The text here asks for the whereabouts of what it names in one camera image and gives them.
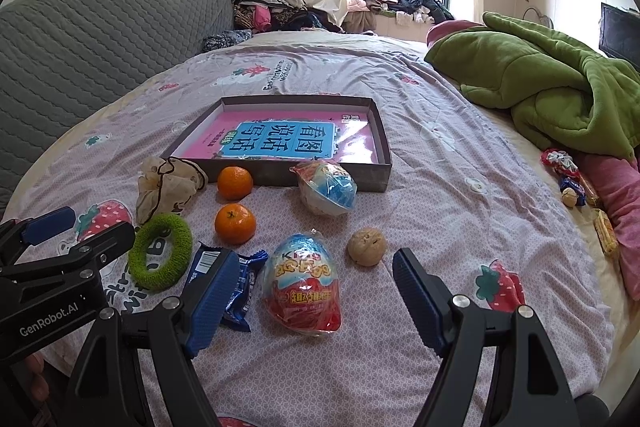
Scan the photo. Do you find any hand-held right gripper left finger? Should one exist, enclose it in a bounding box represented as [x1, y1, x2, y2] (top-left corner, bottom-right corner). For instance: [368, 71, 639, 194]
[65, 249, 243, 427]

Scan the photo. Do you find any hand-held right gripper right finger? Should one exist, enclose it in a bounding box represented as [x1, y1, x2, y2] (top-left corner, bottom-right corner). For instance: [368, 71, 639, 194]
[391, 248, 581, 427]

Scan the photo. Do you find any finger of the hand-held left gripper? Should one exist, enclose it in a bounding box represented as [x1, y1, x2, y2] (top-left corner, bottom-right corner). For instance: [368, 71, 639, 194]
[0, 222, 137, 296]
[0, 206, 77, 266]

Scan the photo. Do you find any blue snack packet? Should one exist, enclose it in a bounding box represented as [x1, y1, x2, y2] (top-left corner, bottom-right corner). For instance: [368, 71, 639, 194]
[186, 242, 269, 334]

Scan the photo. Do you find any brown walnut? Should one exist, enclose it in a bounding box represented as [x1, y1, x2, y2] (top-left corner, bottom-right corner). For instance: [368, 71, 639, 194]
[347, 227, 386, 267]

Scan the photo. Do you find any green fuzzy hair ring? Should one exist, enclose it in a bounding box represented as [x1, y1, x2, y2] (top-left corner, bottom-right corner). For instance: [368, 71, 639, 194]
[127, 213, 194, 293]

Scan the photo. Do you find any beige mesh drawstring bag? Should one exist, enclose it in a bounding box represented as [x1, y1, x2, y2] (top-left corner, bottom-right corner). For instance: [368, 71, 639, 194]
[136, 156, 209, 226]

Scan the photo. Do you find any orange mandarin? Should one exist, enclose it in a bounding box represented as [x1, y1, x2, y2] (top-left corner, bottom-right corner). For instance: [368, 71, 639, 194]
[217, 166, 254, 201]
[214, 203, 257, 244]

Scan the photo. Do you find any red toy egg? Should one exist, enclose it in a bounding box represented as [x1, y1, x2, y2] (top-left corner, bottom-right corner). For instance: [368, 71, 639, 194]
[261, 229, 343, 338]

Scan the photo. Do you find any grey cardboard box tray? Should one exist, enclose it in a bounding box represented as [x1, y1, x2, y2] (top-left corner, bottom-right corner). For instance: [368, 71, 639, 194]
[160, 95, 393, 192]

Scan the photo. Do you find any blue and white toy egg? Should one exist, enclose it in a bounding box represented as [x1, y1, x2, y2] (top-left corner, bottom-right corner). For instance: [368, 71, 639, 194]
[290, 159, 359, 218]

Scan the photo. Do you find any person's left hand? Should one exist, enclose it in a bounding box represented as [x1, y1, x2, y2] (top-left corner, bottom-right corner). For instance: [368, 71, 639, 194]
[22, 351, 53, 405]

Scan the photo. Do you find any strawberry printed bed sheet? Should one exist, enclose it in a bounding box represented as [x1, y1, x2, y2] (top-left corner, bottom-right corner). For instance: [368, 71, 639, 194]
[0, 29, 616, 427]

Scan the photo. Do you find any pink and blue book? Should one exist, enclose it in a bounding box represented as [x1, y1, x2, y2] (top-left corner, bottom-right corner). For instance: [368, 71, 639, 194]
[177, 109, 373, 165]

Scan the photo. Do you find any grey quilted headboard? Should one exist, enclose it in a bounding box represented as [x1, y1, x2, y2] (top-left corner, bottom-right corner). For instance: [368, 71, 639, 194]
[0, 0, 236, 208]

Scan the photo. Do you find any blue candy wrapper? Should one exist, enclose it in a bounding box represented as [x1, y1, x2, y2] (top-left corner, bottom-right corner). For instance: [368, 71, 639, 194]
[559, 174, 587, 206]

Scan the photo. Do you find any yellow snack packet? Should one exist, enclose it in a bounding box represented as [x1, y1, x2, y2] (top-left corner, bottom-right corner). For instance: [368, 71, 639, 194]
[592, 208, 621, 258]

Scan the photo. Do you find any dark patterned cloth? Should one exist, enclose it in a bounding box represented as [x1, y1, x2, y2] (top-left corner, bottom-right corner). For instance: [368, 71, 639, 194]
[201, 28, 254, 54]

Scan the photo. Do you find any green blanket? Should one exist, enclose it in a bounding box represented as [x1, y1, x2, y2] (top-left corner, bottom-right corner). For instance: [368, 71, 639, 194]
[424, 12, 640, 162]

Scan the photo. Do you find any pink pillow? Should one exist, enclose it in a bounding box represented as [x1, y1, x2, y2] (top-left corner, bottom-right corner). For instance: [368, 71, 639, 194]
[426, 19, 486, 48]

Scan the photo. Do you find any tan cloth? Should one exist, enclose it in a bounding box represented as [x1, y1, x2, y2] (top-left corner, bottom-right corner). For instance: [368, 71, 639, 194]
[342, 9, 381, 35]

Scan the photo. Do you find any pile of mixed clothes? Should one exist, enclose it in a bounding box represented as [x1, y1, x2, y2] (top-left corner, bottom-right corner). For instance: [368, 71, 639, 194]
[232, 0, 346, 35]

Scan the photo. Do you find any white standing fan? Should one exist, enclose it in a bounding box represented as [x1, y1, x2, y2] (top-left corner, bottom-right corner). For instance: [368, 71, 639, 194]
[522, 6, 553, 30]

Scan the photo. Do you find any black television screen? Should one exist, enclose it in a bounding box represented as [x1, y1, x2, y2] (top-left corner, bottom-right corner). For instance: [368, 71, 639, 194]
[599, 2, 640, 72]

